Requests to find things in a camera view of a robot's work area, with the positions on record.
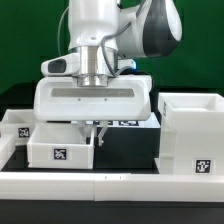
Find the white drawer with knob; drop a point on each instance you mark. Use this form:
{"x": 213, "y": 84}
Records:
{"x": 59, "y": 145}

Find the white drawer cabinet box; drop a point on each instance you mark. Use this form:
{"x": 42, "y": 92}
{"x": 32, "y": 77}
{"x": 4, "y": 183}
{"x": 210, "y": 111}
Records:
{"x": 192, "y": 134}

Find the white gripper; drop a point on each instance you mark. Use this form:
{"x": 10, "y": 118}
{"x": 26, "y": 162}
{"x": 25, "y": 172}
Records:
{"x": 124, "y": 98}

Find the white marker sheet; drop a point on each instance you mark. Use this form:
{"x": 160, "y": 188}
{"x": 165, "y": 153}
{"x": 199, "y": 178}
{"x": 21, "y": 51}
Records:
{"x": 151, "y": 122}

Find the white front fence bar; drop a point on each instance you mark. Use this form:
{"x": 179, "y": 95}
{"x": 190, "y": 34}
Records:
{"x": 111, "y": 187}

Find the white left fence block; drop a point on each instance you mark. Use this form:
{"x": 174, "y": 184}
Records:
{"x": 7, "y": 148}

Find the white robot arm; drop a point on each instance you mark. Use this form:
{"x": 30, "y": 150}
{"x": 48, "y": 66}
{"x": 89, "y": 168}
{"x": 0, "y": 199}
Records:
{"x": 94, "y": 81}

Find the white drawer tray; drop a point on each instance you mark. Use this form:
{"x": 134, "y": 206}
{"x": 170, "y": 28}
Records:
{"x": 19, "y": 123}

